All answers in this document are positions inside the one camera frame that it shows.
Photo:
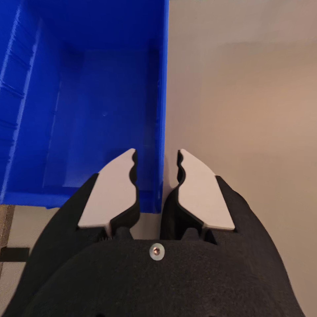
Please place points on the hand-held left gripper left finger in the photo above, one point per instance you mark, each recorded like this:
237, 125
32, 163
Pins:
111, 195

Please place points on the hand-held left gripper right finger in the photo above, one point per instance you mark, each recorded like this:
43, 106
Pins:
205, 200

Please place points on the blue plastic bin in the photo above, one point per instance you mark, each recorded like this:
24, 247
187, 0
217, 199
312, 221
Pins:
86, 99

